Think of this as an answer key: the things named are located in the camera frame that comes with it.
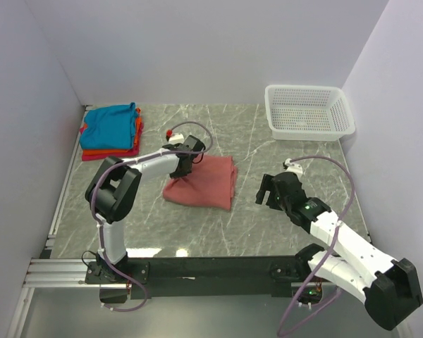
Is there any salmon pink t shirt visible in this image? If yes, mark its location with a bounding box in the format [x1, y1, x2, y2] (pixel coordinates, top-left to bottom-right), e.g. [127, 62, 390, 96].
[162, 155, 238, 211]

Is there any folded orange t shirt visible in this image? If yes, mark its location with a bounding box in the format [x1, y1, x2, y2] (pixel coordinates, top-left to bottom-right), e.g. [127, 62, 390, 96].
[80, 103, 144, 161]

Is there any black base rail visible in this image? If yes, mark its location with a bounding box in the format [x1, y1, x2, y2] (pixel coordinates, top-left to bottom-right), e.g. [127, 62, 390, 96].
[85, 256, 311, 299]

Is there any folded blue t shirt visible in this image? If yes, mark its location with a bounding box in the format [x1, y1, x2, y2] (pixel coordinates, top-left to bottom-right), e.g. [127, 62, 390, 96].
[80, 102, 139, 150]

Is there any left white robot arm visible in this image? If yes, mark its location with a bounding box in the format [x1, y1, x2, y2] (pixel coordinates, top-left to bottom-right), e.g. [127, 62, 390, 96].
[85, 135, 207, 283]

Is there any aluminium frame rail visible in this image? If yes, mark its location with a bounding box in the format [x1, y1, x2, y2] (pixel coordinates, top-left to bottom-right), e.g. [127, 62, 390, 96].
[6, 104, 92, 338]

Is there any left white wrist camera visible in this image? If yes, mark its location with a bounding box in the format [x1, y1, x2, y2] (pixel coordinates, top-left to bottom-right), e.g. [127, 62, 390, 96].
[166, 130, 185, 144]

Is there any white plastic basket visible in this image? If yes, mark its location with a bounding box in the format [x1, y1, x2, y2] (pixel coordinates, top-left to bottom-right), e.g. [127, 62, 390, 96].
[264, 84, 355, 142]

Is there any folded magenta t shirt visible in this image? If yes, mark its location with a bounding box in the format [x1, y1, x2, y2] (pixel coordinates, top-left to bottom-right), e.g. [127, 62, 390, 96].
[81, 118, 144, 161]

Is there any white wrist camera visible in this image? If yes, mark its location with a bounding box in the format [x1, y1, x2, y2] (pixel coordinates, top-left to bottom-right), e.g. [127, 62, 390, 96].
[166, 130, 185, 144]
[283, 158, 303, 178]

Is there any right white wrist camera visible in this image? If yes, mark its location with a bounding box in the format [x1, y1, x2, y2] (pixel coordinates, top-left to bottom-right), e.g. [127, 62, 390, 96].
[283, 158, 303, 178]

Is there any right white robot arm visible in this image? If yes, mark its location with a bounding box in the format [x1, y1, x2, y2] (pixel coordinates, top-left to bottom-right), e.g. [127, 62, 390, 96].
[255, 171, 423, 330]

